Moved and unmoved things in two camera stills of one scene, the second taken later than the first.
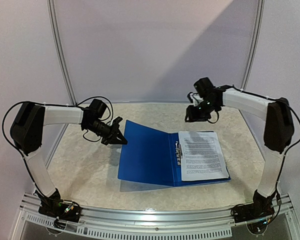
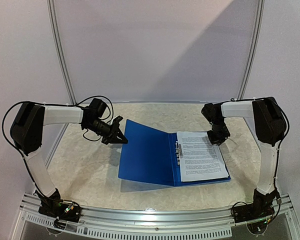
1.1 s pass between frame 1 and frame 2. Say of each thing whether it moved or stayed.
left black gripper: stayed
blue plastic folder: stayed
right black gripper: moved
